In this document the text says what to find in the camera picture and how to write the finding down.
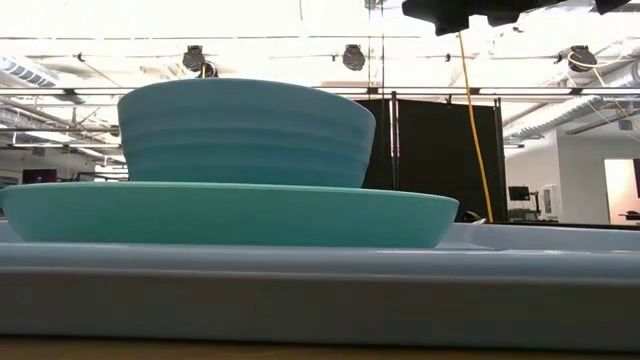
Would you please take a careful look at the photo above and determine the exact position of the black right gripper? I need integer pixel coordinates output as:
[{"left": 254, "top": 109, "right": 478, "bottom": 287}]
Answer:
[{"left": 402, "top": 0, "right": 567, "bottom": 37}]

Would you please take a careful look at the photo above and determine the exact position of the blue ribbed bowl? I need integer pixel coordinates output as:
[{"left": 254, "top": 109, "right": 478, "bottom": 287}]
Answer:
[{"left": 117, "top": 77, "right": 377, "bottom": 190}]

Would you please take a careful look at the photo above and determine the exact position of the teal green plate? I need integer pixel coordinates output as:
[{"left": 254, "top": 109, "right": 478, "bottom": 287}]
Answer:
[{"left": 0, "top": 180, "right": 460, "bottom": 250}]

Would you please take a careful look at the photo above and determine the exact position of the light blue plastic tray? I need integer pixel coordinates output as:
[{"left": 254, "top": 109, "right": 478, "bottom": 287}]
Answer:
[{"left": 0, "top": 219, "right": 640, "bottom": 353}]

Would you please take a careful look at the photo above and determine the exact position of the small black monitor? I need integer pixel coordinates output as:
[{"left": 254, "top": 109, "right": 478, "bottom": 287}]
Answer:
[{"left": 508, "top": 185, "right": 542, "bottom": 222}]

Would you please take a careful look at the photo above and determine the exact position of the monitor with purple screen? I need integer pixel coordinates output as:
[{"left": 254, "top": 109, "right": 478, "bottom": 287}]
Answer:
[{"left": 21, "top": 168, "right": 58, "bottom": 186}]

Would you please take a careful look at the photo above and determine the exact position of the black ceiling cable reel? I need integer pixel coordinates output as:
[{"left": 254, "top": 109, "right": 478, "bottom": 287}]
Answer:
[
  {"left": 181, "top": 44, "right": 207, "bottom": 72},
  {"left": 342, "top": 43, "right": 367, "bottom": 72},
  {"left": 568, "top": 44, "right": 599, "bottom": 74}
]

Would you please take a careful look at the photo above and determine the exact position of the yellow hanging cable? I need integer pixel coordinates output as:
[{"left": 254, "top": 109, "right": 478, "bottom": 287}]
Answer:
[{"left": 458, "top": 31, "right": 495, "bottom": 224}]

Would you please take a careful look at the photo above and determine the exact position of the black aluminium table frame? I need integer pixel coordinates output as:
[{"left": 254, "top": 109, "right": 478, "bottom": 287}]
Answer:
[{"left": 492, "top": 220, "right": 640, "bottom": 232}]

